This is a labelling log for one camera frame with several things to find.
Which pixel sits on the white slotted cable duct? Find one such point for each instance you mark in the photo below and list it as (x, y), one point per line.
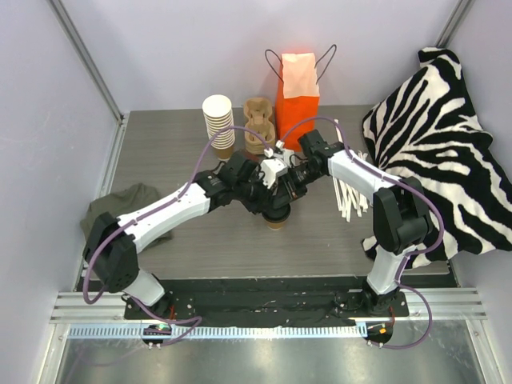
(149, 331)

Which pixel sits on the olive green cloth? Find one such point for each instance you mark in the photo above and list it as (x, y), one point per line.
(119, 203)

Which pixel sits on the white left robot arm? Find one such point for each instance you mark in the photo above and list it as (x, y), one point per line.
(114, 244)

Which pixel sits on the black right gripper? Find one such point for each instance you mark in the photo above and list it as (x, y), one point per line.
(288, 192)

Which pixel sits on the pile of wrapped straws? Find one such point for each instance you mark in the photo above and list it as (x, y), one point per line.
(349, 200)

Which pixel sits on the black plastic cup lid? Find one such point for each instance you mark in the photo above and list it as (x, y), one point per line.
(276, 215)

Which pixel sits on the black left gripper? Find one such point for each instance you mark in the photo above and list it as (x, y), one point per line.
(258, 200)

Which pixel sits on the orange paper bag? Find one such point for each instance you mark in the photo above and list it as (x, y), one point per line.
(298, 92)

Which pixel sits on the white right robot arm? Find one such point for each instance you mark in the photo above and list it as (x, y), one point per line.
(401, 211)

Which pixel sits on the stack of paper cups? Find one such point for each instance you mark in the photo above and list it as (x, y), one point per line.
(218, 115)

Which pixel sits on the zebra print blanket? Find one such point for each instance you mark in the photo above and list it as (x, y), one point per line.
(428, 129)

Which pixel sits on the brown paper coffee cup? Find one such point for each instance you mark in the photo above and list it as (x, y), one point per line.
(275, 224)

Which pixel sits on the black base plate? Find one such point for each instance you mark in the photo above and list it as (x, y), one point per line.
(274, 302)

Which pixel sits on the cardboard cup carrier stack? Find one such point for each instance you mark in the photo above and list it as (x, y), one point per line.
(258, 113)

